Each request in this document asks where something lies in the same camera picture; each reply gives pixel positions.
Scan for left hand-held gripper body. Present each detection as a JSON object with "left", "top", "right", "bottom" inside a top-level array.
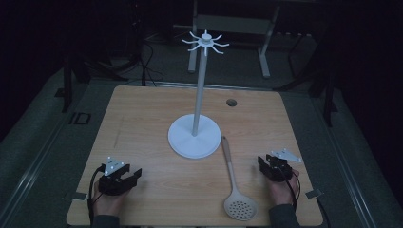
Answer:
[{"left": 97, "top": 156, "right": 131, "bottom": 197}]

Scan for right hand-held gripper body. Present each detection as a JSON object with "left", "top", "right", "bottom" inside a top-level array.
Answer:
[{"left": 260, "top": 148, "right": 303, "bottom": 183}]

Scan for person's left hand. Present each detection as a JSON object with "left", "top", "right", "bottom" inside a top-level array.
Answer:
[{"left": 92, "top": 185, "right": 131, "bottom": 219}]

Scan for person's right hand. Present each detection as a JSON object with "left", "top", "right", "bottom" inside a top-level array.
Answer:
[{"left": 268, "top": 168, "right": 300, "bottom": 207}]

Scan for white utensil rack stand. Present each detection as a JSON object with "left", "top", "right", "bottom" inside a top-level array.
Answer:
[{"left": 167, "top": 29, "right": 230, "bottom": 160}]

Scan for dark metal stand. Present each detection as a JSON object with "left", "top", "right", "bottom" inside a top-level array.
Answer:
[
  {"left": 55, "top": 51, "right": 96, "bottom": 114},
  {"left": 275, "top": 29, "right": 339, "bottom": 128}
]

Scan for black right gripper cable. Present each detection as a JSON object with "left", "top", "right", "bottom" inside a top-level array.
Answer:
[{"left": 277, "top": 165, "right": 301, "bottom": 213}]

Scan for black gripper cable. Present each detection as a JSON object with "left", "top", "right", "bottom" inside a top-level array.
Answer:
[
  {"left": 86, "top": 164, "right": 106, "bottom": 226},
  {"left": 277, "top": 165, "right": 301, "bottom": 213}
]

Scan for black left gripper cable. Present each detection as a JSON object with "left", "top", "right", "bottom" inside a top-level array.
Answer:
[{"left": 86, "top": 164, "right": 106, "bottom": 226}]

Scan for beige slotted spoon wooden handle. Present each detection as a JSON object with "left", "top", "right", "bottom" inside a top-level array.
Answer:
[{"left": 221, "top": 136, "right": 259, "bottom": 221}]

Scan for black floor cables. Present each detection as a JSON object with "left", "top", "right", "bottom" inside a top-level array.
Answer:
[{"left": 138, "top": 37, "right": 165, "bottom": 87}]

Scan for grey metal frame stand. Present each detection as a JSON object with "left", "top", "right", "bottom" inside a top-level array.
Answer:
[{"left": 187, "top": 0, "right": 282, "bottom": 79}]

